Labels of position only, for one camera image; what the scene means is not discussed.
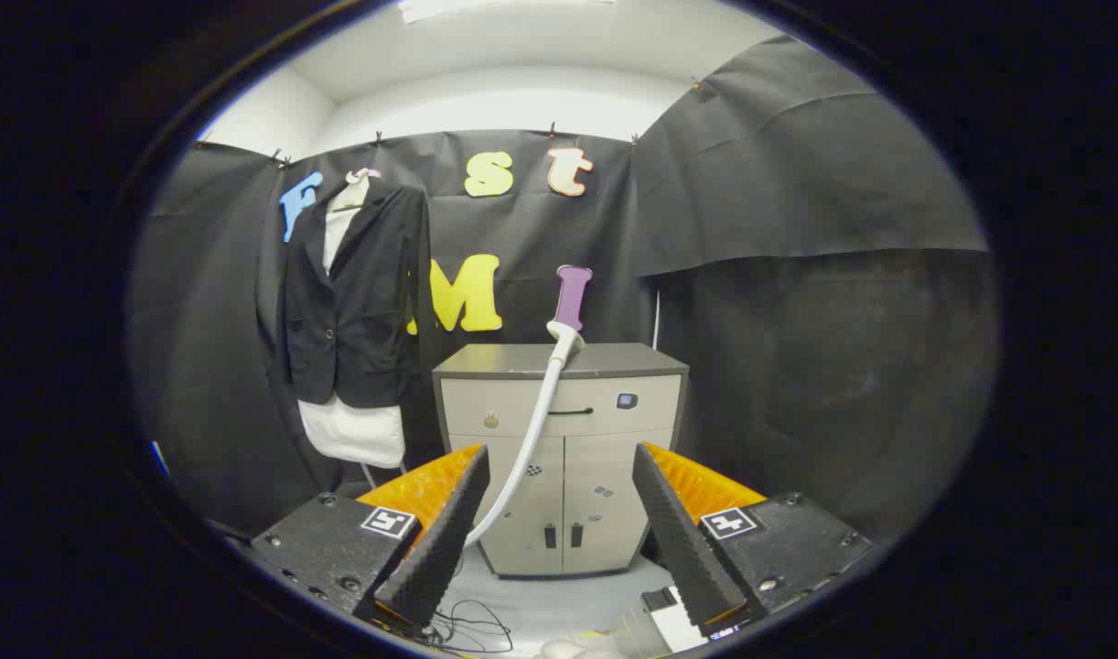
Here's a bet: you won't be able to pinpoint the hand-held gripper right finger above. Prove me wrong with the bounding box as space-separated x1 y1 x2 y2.
632 442 876 632

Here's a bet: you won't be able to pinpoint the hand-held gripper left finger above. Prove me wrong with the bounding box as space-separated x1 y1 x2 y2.
251 444 491 637

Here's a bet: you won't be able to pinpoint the white garment steamer head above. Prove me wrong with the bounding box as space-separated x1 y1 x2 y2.
545 319 586 372

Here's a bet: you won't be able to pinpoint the black suit jacket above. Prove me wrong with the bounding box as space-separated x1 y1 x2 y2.
275 178 432 410

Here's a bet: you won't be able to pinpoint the white paper sheets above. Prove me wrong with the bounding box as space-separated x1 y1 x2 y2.
609 586 715 655

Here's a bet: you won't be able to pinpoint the grey cabinet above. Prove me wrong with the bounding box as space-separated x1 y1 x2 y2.
432 343 690 579

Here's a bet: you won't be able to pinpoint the white fabric ironing pad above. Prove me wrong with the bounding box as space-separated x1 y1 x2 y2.
298 183 406 470

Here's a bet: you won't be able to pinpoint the black backdrop cloth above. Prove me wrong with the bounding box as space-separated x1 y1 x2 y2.
127 35 999 550

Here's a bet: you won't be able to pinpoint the white plastic hanger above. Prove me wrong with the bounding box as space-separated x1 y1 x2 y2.
344 167 382 216

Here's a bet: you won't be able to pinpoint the ceiling light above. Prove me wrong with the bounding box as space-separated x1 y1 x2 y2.
397 0 615 24

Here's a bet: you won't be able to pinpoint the black floor cables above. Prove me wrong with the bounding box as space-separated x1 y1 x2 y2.
422 600 514 655

